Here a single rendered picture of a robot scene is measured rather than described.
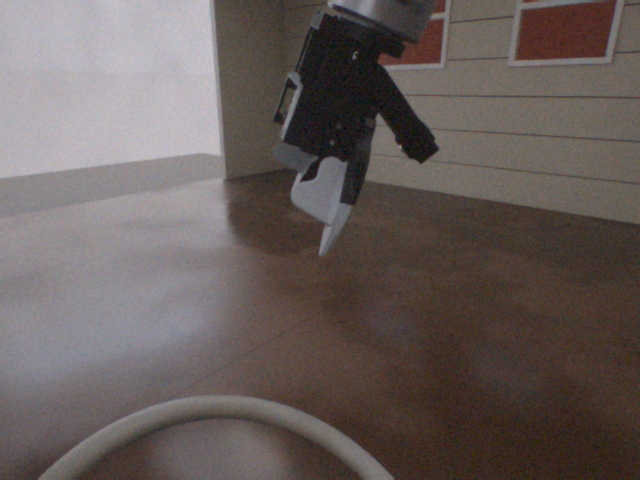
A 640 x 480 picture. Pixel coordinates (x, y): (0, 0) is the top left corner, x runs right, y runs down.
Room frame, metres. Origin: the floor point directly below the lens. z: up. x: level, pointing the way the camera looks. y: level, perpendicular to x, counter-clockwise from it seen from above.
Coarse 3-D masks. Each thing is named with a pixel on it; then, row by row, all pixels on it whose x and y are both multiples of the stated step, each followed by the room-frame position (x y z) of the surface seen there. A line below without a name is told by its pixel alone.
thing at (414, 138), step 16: (368, 80) 0.43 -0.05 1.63; (384, 80) 0.43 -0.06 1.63; (384, 96) 0.43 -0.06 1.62; (400, 96) 0.43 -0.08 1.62; (384, 112) 0.43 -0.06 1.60; (400, 112) 0.44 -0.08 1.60; (400, 128) 0.44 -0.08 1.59; (416, 128) 0.44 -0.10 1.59; (400, 144) 0.46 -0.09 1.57; (416, 144) 0.45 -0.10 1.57; (432, 144) 0.45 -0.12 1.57
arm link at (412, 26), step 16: (336, 0) 0.41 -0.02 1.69; (352, 0) 0.40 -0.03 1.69; (368, 0) 0.39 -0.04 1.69; (384, 0) 0.39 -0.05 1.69; (400, 0) 0.39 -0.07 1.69; (416, 0) 0.40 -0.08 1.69; (432, 0) 0.41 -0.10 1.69; (352, 16) 0.41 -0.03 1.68; (368, 16) 0.39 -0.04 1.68; (384, 16) 0.39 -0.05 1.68; (400, 16) 0.39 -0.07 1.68; (416, 16) 0.40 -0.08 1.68; (384, 32) 0.41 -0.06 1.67; (400, 32) 0.40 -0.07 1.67; (416, 32) 0.41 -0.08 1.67
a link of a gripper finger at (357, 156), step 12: (360, 132) 0.42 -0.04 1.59; (372, 132) 0.41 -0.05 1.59; (360, 144) 0.40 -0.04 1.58; (348, 156) 0.41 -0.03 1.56; (360, 156) 0.40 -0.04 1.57; (348, 168) 0.40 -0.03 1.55; (360, 168) 0.40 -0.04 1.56; (348, 180) 0.39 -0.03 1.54; (360, 180) 0.39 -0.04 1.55; (348, 192) 0.39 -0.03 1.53; (348, 204) 0.39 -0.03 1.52
